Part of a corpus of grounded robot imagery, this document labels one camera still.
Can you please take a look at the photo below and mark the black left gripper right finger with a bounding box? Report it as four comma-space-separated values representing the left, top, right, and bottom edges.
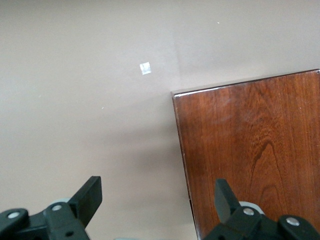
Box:
199, 178, 320, 240

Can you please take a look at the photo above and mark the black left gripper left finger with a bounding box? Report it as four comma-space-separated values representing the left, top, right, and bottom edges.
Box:
0, 176, 103, 240

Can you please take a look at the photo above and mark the dark brown wooden cabinet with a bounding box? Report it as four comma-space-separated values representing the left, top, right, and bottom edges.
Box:
171, 69, 320, 240

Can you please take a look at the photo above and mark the small clear tape patch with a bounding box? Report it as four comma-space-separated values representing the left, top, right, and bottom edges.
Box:
139, 61, 153, 76

